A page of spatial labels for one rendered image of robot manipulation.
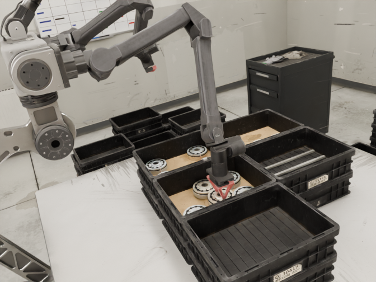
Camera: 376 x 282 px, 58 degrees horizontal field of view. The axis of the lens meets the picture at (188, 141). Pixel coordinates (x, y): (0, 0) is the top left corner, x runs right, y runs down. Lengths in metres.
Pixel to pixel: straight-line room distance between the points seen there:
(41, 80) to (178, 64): 3.72
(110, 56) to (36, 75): 0.22
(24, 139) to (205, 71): 0.77
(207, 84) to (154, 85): 3.43
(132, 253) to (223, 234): 0.39
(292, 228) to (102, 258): 0.74
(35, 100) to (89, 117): 3.13
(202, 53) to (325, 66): 2.10
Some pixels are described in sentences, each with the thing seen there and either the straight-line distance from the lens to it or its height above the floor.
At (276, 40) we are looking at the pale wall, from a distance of 5.64.
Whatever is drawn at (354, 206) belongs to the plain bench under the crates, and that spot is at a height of 0.70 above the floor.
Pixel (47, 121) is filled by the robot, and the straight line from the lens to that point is 1.41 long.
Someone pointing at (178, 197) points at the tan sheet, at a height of 0.83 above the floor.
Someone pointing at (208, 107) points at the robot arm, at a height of 1.23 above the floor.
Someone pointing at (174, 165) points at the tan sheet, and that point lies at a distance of 1.65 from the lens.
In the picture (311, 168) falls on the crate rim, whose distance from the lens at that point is 1.39.
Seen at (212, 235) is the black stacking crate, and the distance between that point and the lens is 1.23.
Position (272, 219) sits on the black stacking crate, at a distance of 1.29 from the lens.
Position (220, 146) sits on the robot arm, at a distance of 1.19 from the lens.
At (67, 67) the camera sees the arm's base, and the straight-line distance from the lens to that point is 1.09.
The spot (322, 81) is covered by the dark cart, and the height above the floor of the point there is 0.66.
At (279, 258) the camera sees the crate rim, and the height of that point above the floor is 0.93.
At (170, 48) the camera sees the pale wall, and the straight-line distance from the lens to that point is 4.63.
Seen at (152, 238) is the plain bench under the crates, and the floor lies 0.70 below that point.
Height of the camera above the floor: 1.66
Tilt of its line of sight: 26 degrees down
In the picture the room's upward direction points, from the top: 8 degrees counter-clockwise
